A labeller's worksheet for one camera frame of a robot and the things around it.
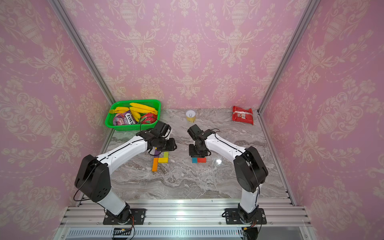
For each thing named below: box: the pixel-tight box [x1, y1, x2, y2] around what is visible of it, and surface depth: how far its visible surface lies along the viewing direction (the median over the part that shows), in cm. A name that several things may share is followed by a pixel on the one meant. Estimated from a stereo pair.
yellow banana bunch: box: [109, 103, 158, 122], surface depth 113 cm
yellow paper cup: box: [185, 109, 196, 123], surface depth 115 cm
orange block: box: [152, 157, 159, 172], surface depth 93 cm
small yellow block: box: [158, 157, 169, 164], surface depth 95 cm
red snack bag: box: [232, 106, 254, 126], surface depth 115 cm
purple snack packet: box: [113, 110, 138, 126], surface depth 108 cm
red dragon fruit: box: [140, 112, 158, 124], surface depth 108 cm
